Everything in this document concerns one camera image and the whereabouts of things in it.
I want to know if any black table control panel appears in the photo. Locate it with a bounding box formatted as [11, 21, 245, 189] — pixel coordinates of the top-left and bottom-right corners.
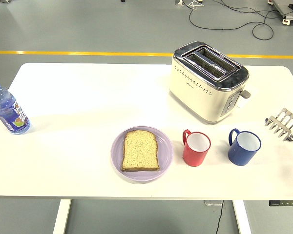
[269, 200, 293, 207]

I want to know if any blue cup with handle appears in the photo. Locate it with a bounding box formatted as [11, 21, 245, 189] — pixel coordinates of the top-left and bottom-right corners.
[228, 128, 262, 166]

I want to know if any purple round plate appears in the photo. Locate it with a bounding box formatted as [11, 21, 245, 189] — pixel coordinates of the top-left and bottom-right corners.
[110, 125, 174, 183]

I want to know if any silver metal toast rack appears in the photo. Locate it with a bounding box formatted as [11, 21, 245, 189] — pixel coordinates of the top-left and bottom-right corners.
[265, 108, 293, 142]

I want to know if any wheeled equipment cart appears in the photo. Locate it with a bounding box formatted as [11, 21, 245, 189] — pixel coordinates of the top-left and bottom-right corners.
[267, 0, 293, 25]

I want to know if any thin black floor cable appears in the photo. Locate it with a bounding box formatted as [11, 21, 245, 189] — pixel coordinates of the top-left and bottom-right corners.
[219, 0, 293, 20]

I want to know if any red cup with handle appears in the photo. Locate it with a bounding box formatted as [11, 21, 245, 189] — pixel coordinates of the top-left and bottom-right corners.
[182, 129, 211, 168]

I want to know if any white table leg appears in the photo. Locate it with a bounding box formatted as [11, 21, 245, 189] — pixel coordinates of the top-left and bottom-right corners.
[232, 200, 251, 234]
[53, 199, 72, 234]

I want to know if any clear water bottle blue cap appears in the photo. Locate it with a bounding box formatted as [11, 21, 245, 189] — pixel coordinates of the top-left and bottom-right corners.
[0, 78, 31, 135]

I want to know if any white cable bundle on floor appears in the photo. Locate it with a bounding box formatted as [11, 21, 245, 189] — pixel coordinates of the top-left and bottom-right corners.
[187, 0, 204, 10]

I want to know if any looped black floor cable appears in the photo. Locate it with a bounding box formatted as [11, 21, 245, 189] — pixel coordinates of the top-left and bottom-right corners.
[188, 0, 275, 41]

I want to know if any cream and chrome toaster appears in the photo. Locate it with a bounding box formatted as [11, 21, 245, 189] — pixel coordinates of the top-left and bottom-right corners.
[168, 40, 251, 126]

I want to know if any black cable under table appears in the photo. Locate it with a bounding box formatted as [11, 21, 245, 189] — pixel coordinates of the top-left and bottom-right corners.
[214, 200, 225, 234]

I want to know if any slice of bread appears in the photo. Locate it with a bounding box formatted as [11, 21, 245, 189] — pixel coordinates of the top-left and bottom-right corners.
[121, 130, 161, 172]

